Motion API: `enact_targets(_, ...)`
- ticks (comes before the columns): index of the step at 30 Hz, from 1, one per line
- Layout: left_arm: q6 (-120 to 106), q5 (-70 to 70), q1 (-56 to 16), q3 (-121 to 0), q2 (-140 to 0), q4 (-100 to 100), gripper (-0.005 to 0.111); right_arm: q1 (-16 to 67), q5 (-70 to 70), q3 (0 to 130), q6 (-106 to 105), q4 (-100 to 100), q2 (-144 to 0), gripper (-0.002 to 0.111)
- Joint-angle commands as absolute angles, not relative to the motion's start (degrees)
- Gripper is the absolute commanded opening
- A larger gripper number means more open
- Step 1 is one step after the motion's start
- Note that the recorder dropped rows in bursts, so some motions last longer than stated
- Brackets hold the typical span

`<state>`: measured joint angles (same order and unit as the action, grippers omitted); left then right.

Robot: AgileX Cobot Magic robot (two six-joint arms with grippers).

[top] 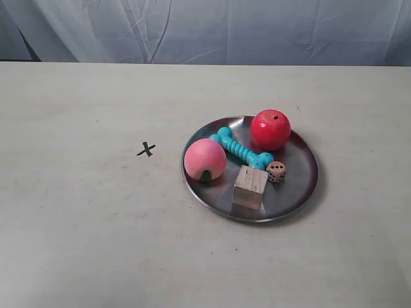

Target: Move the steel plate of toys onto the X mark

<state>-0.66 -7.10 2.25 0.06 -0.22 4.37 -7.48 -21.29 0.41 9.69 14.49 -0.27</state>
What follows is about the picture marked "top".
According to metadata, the pink toy peach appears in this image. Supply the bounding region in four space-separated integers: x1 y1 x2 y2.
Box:
184 139 227 182

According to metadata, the teal rubber bone toy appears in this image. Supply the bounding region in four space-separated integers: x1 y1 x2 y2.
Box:
209 126 274 170

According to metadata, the small wooden cube block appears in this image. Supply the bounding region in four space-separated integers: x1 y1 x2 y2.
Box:
233 165 268 211

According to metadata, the red toy apple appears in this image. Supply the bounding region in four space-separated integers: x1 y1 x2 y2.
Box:
250 109 291 151

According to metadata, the small wooden die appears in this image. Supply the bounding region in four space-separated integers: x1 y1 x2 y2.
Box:
266 160 286 183

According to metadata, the round grey metal plate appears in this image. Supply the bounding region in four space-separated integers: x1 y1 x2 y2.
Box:
182 131 319 223

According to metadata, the black X tape mark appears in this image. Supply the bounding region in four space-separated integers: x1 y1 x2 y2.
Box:
136 141 156 157

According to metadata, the white fabric backdrop curtain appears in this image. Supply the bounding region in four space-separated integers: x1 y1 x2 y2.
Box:
1 1 410 66

